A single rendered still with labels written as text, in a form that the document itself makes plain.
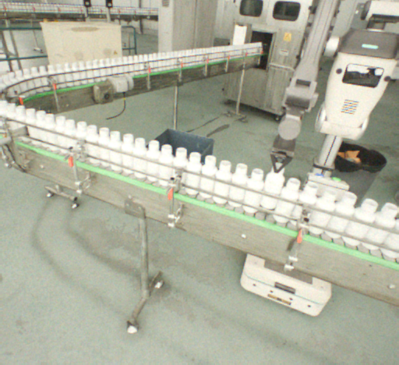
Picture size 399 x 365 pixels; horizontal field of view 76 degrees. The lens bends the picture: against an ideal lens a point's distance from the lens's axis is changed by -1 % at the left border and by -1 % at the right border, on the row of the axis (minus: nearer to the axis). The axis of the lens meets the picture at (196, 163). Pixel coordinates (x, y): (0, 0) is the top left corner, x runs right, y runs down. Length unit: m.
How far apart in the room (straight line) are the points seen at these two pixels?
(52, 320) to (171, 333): 0.70
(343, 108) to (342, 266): 0.72
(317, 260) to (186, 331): 1.01
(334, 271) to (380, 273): 0.13
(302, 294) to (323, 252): 0.85
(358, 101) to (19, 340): 2.13
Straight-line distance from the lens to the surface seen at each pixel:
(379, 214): 0.98
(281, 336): 1.91
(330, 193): 0.94
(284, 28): 4.49
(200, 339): 1.79
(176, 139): 1.66
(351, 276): 1.09
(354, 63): 1.36
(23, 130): 1.45
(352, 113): 1.43
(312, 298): 1.85
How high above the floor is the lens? 1.64
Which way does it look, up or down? 32 degrees down
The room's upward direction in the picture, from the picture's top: 5 degrees clockwise
